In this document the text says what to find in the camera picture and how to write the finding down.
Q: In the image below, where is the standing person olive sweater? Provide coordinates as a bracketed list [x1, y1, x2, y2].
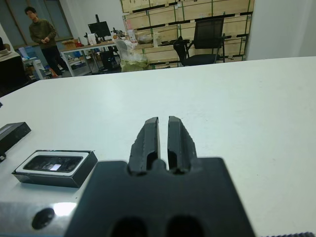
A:
[24, 6, 69, 78]

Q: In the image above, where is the white office desk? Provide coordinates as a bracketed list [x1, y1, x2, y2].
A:
[60, 40, 121, 76]

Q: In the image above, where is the black computer tower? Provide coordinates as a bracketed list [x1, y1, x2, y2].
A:
[101, 50, 115, 71]

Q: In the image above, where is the window with dark frame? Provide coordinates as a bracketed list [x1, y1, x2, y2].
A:
[0, 0, 74, 47]

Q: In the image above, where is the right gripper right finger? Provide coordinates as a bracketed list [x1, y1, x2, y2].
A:
[167, 115, 198, 173]

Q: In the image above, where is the black box lid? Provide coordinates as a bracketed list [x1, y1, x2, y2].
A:
[0, 121, 32, 155]

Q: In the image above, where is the black box white insert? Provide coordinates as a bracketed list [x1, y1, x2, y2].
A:
[11, 149, 98, 189]

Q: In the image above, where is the slim black camera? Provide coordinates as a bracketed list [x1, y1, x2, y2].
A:
[24, 156, 83, 173]

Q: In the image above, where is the black desk chair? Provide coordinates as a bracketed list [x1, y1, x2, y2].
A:
[0, 55, 28, 97]

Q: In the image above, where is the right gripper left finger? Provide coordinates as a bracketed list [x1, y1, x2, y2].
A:
[129, 117, 161, 175]

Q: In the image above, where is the black computer monitor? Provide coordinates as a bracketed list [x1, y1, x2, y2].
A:
[88, 14, 112, 41]

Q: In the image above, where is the clear plastic bag heap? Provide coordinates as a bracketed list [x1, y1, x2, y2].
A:
[115, 39, 149, 62]

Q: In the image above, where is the orange cardboard box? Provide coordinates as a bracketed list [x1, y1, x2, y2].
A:
[61, 39, 81, 49]

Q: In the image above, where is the black office chair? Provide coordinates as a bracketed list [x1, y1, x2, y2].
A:
[181, 14, 227, 67]

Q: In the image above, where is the light wooden crate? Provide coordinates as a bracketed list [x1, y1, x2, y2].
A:
[182, 0, 213, 18]
[122, 12, 151, 30]
[149, 11, 179, 27]
[223, 37, 247, 61]
[212, 0, 255, 15]
[134, 27, 180, 47]
[120, 0, 150, 13]
[149, 0, 184, 11]
[143, 45, 180, 64]
[223, 14, 252, 38]
[177, 18, 198, 38]

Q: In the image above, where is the yellow green bag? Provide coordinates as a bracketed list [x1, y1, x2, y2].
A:
[120, 59, 151, 73]

